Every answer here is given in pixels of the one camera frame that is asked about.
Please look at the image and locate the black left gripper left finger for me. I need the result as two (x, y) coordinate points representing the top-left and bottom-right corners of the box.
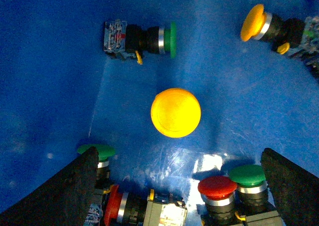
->
(0, 147), (98, 226)

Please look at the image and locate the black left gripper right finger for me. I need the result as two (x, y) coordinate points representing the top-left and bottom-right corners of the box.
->
(261, 148), (319, 226)

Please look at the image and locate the yellow push button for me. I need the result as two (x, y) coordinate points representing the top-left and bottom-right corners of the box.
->
(240, 4), (319, 74)
(151, 88), (201, 138)

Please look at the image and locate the lying yellow push button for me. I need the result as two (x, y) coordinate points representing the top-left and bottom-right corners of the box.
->
(240, 4), (319, 74)

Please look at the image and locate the lying green push button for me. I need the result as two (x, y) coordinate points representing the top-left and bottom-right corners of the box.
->
(103, 19), (177, 65)

